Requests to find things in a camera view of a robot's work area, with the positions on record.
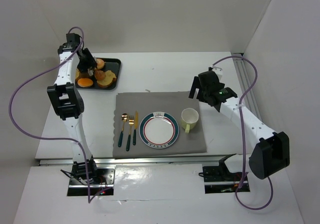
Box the grey placemat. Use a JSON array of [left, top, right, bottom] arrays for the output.
[[112, 91, 207, 158]]

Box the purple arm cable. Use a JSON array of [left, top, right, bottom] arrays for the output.
[[8, 26, 113, 204], [211, 56, 274, 211]]

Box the white plate green rim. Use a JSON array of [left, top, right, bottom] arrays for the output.
[[138, 112, 180, 150]]

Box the aluminium rail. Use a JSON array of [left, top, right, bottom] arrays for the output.
[[37, 155, 231, 167], [233, 58, 261, 119]]

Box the sliced bread loaf end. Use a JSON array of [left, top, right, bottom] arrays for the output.
[[75, 69, 81, 81]]

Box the light green mug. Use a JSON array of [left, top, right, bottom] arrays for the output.
[[181, 108, 199, 134]]

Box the aluminium rail front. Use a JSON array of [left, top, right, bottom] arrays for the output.
[[37, 155, 231, 167]]

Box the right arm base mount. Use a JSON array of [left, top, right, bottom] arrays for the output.
[[198, 154, 242, 194]]

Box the brown muffin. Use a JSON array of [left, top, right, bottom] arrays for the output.
[[94, 70, 106, 81]]

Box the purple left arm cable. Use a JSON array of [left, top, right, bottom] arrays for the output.
[[8, 26, 113, 204]]

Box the gold knife green handle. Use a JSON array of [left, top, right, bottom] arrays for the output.
[[132, 111, 139, 146]]

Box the gold fork green handle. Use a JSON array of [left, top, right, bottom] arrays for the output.
[[125, 115, 135, 152]]

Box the orange glazed donut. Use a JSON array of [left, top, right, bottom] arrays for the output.
[[96, 58, 105, 70]]

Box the black food tray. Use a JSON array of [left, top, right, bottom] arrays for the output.
[[75, 57, 122, 91]]

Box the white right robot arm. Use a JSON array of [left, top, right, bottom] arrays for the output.
[[189, 69, 290, 180]]

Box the orange round bun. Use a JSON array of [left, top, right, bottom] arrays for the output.
[[77, 78, 94, 88]]

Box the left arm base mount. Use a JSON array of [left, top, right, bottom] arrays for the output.
[[60, 165, 116, 197]]

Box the gold spoon green handle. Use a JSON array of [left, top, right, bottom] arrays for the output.
[[117, 113, 128, 147]]

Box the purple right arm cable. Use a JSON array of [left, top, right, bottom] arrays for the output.
[[211, 56, 274, 211]]

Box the bread slice with crust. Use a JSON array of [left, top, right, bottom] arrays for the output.
[[97, 70, 117, 88]]

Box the aluminium rail right side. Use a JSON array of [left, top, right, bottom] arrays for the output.
[[233, 58, 261, 119]]

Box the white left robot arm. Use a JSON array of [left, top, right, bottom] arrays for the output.
[[47, 32, 97, 181]]

